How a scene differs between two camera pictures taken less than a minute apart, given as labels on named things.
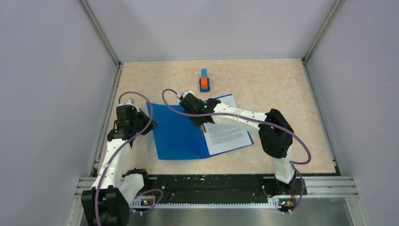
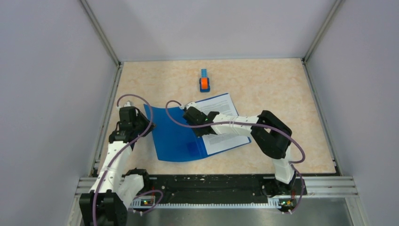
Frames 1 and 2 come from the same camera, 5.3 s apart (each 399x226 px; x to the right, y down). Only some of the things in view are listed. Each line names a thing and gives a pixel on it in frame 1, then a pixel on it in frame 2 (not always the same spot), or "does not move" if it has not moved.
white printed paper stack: (221, 138) does not move
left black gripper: (140, 113) does not move
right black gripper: (196, 123) → (198, 134)
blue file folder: (176, 136) does not move
